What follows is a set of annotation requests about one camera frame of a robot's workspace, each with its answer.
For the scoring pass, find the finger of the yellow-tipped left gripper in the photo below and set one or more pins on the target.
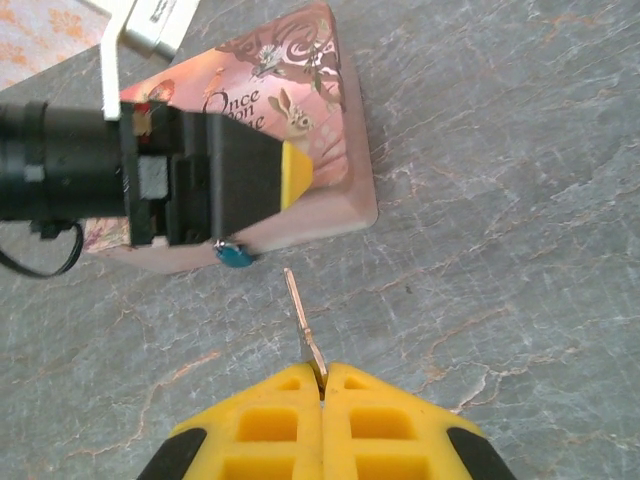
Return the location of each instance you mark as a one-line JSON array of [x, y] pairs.
[[250, 175]]

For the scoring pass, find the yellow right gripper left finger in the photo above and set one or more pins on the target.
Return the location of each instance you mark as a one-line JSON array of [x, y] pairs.
[[270, 430]]

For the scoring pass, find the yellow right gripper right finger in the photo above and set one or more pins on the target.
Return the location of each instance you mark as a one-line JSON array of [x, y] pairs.
[[385, 430]]

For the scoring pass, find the rose gold metal clip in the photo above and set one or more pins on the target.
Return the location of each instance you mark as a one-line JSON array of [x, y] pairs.
[[301, 320]]

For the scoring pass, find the pink illustrated storybook box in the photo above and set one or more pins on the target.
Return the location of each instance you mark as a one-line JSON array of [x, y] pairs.
[[325, 225]]

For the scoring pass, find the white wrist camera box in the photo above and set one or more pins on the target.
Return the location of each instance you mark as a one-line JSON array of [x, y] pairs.
[[160, 25]]

